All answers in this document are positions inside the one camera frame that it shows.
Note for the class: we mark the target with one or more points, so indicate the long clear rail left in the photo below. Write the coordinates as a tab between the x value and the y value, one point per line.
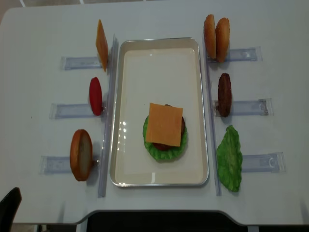
106	148

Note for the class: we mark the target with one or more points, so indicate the clear holder rail bottom right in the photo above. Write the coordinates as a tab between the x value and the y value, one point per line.
269	163

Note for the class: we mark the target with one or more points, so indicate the long clear rail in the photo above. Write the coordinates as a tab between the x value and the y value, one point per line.
211	119
106	148

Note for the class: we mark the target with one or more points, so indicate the long clear rail right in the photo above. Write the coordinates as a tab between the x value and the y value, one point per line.
211	119

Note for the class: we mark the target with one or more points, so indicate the clear holder rail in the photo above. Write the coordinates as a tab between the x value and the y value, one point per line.
244	54
55	165
261	107
73	63
61	111
269	163

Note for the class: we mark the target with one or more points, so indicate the white rectangular metal tray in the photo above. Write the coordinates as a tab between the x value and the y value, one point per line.
161	71

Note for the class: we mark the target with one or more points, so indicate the green lettuce leaf on burger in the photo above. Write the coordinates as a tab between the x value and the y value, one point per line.
159	155

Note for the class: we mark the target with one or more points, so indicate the standing bottom bun slice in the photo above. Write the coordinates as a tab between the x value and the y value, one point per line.
81	151

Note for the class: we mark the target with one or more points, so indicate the standing sesame bun right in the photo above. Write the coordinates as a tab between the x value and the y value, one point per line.
222	38

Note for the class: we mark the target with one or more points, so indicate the black chair corner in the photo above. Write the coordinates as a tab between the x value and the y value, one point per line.
8	209

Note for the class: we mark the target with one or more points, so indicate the clear holder rail middle left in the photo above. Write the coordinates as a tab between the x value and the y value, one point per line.
61	111

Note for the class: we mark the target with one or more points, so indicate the clear holder rail top right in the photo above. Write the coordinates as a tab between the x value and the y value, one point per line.
244	54

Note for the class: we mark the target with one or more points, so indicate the standing green lettuce leaf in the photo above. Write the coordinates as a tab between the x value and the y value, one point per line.
229	157

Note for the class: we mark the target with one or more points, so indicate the sesame bun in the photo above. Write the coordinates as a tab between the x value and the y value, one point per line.
222	38
210	36

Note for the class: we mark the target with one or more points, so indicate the clear holder rail bottom left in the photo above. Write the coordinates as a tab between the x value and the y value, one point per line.
55	165

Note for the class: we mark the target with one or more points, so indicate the clear holder rail top left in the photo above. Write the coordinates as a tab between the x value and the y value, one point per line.
73	63

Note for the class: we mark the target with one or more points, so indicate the clear holder rail middle right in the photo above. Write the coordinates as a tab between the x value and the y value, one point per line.
261	107

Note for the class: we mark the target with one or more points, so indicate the standing brown meat patty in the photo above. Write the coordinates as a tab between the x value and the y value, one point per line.
224	95

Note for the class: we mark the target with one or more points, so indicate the orange cheese slice on burger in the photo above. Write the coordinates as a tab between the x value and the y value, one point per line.
164	125

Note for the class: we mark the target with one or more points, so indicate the standing red tomato slice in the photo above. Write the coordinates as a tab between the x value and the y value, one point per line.
95	96

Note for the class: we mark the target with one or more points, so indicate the sesame top bun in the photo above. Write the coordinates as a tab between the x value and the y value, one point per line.
210	36

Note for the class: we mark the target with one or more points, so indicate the brown meat patty on burger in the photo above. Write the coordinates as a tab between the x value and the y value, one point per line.
164	147

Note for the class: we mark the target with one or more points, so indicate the standing orange cheese slice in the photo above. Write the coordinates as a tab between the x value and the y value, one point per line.
102	45

